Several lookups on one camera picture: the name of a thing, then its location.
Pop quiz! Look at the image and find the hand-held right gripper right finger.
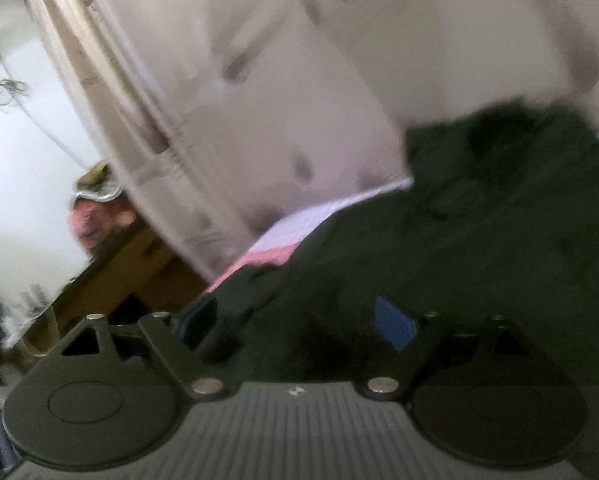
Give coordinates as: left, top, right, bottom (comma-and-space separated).
355, 296, 536, 402

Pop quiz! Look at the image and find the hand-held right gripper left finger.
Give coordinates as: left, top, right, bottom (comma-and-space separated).
59, 297, 226, 402

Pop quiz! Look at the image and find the dark green jacket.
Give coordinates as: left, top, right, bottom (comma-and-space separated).
194, 100, 599, 387

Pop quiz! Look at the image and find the wooden desk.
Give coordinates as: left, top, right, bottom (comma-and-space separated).
24, 217, 211, 357

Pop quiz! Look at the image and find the pink checked bed sheet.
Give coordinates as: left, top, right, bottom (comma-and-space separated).
204, 176, 415, 295

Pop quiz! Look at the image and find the leaf print beige curtain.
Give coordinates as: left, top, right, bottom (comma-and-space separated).
19, 0, 599, 283

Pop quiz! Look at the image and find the white wall cable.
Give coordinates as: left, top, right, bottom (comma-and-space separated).
0, 57, 96, 171

